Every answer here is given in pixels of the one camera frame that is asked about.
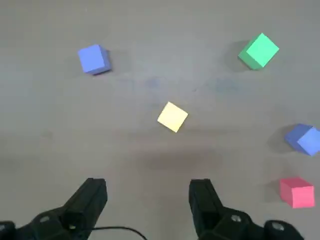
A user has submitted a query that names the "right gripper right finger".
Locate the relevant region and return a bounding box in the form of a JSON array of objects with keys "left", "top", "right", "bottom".
[{"left": 188, "top": 178, "right": 305, "bottom": 240}]

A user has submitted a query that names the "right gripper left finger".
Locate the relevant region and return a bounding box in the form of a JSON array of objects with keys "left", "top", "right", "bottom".
[{"left": 0, "top": 177, "right": 108, "bottom": 240}]

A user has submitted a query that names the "red cube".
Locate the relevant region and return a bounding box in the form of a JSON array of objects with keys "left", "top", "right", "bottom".
[{"left": 279, "top": 177, "right": 315, "bottom": 209}]

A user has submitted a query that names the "yellow cube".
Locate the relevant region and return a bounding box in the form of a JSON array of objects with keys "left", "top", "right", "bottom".
[{"left": 157, "top": 101, "right": 189, "bottom": 134}]

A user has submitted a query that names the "blue cube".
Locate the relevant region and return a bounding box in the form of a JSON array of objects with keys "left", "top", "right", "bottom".
[
  {"left": 77, "top": 44, "right": 112, "bottom": 76},
  {"left": 284, "top": 123, "right": 320, "bottom": 157}
]

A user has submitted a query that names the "green cube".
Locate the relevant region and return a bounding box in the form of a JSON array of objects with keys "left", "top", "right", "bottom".
[{"left": 237, "top": 32, "right": 280, "bottom": 71}]

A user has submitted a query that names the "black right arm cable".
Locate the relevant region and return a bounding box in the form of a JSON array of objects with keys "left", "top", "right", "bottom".
[{"left": 91, "top": 225, "right": 148, "bottom": 240}]

